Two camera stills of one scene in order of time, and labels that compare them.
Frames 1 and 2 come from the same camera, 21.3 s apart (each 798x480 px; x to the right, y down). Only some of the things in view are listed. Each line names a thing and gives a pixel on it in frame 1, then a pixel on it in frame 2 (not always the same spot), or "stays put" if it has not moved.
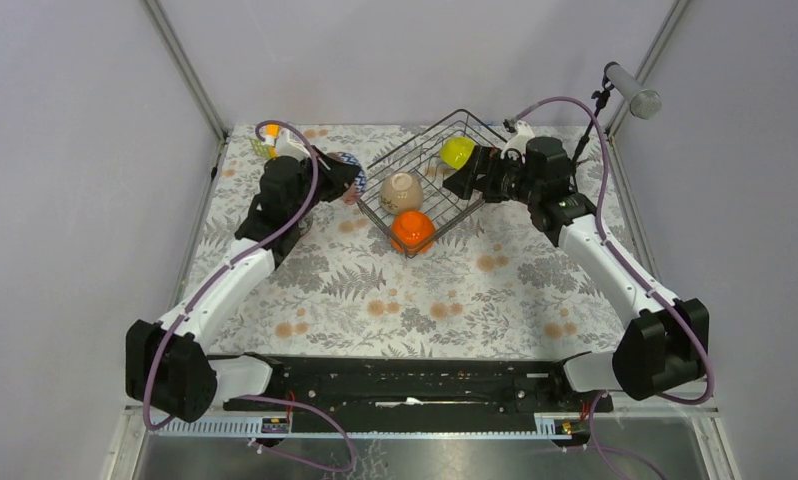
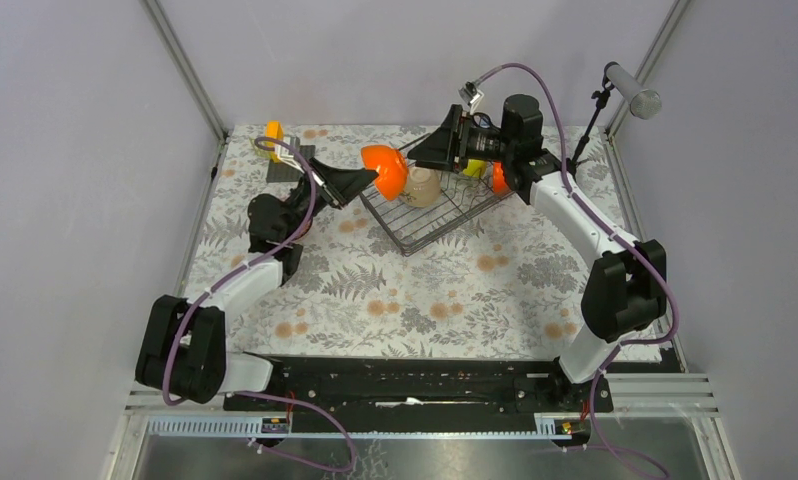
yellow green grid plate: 260,149 stays put
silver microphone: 644,103 stays put
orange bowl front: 412,233 → 391,167
